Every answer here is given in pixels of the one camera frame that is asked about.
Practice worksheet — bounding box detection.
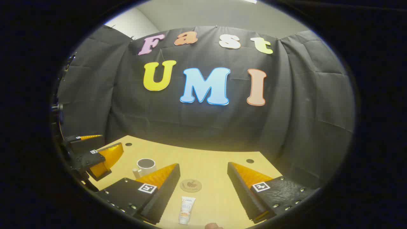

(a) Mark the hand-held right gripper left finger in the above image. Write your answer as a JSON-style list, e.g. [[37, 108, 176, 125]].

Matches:
[[95, 163, 181, 225]]

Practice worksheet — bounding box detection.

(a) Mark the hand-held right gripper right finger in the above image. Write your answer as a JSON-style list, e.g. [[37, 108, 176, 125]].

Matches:
[[227, 162, 320, 224]]

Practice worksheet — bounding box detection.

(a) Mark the round cork coaster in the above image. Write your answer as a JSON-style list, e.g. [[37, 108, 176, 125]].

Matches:
[[180, 179, 202, 193]]

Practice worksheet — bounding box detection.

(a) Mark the white toothpaste tube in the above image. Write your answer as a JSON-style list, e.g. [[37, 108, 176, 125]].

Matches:
[[178, 196, 196, 226]]

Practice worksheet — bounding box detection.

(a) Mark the white cup with wooden handle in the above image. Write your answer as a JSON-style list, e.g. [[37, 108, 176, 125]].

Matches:
[[133, 158, 156, 179]]

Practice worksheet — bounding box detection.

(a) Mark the light wooden desktop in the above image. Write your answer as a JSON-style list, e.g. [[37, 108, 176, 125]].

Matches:
[[86, 135, 283, 229]]

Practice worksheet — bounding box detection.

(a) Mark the black backdrop cloth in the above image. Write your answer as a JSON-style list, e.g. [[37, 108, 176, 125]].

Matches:
[[56, 25, 355, 188]]

